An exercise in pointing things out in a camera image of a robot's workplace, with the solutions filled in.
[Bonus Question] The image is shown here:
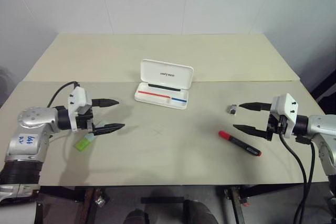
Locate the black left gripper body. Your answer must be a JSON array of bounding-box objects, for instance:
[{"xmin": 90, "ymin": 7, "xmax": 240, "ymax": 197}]
[{"xmin": 75, "ymin": 107, "xmax": 95, "ymax": 133}]

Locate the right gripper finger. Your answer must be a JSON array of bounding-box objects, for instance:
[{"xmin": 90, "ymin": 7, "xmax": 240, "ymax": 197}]
[
  {"xmin": 233, "ymin": 124, "xmax": 269, "ymax": 139},
  {"xmin": 238, "ymin": 101, "xmax": 272, "ymax": 112}
]

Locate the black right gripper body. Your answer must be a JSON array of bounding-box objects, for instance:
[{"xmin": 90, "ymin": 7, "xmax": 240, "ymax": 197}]
[{"xmin": 265, "ymin": 112, "xmax": 289, "ymax": 141}]

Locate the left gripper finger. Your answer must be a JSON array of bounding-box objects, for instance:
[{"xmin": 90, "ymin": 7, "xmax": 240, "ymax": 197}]
[
  {"xmin": 89, "ymin": 123, "xmax": 126, "ymax": 137},
  {"xmin": 91, "ymin": 98, "xmax": 120, "ymax": 109}
]

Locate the white open pencil case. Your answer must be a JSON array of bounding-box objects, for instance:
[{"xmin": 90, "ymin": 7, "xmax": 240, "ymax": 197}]
[{"xmin": 134, "ymin": 58, "xmax": 195, "ymax": 110}]

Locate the red and black marker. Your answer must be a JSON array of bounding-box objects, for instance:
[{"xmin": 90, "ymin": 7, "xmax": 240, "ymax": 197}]
[{"xmin": 218, "ymin": 130, "xmax": 263, "ymax": 157}]

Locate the green eraser in clear sleeve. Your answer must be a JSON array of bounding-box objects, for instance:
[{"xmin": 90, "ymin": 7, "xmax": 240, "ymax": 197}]
[{"xmin": 74, "ymin": 120, "xmax": 108, "ymax": 152}]

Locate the white label blue handwriting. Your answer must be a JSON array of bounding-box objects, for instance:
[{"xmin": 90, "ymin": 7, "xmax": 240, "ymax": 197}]
[{"xmin": 16, "ymin": 134, "xmax": 38, "ymax": 147}]

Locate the silver metal clamp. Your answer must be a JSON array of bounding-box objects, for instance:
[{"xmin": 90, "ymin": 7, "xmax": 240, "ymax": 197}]
[{"xmin": 94, "ymin": 195, "xmax": 107, "ymax": 207}]

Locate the small dark rounded shape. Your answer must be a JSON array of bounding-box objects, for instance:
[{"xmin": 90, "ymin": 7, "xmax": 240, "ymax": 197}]
[{"xmin": 124, "ymin": 208, "xmax": 148, "ymax": 224}]

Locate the large dark rounded shape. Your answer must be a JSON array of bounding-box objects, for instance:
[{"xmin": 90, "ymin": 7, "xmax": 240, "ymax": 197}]
[{"xmin": 183, "ymin": 199, "xmax": 219, "ymax": 224}]

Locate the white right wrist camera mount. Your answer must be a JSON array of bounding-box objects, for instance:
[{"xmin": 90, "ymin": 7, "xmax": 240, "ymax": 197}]
[{"xmin": 270, "ymin": 93, "xmax": 300, "ymax": 139}]

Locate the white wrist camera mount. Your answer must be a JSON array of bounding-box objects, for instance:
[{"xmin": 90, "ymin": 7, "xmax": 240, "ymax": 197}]
[
  {"xmin": 67, "ymin": 87, "xmax": 93, "ymax": 132},
  {"xmin": 270, "ymin": 93, "xmax": 300, "ymax": 139}
]

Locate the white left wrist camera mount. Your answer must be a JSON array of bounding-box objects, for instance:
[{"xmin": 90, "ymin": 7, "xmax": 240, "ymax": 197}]
[{"xmin": 67, "ymin": 87, "xmax": 93, "ymax": 132}]

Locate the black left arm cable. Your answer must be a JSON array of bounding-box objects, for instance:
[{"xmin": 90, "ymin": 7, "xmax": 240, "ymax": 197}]
[{"xmin": 48, "ymin": 81, "xmax": 79, "ymax": 109}]

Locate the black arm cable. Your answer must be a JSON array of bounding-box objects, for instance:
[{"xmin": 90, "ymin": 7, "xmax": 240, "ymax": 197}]
[
  {"xmin": 48, "ymin": 81, "xmax": 79, "ymax": 109},
  {"xmin": 299, "ymin": 140, "xmax": 317, "ymax": 211}
]

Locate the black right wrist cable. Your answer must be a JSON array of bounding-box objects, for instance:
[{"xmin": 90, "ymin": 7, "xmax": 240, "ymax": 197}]
[{"xmin": 278, "ymin": 129, "xmax": 308, "ymax": 224}]

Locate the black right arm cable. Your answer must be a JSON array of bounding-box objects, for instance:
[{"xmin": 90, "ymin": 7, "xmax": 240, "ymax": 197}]
[{"xmin": 299, "ymin": 140, "xmax": 317, "ymax": 211}]

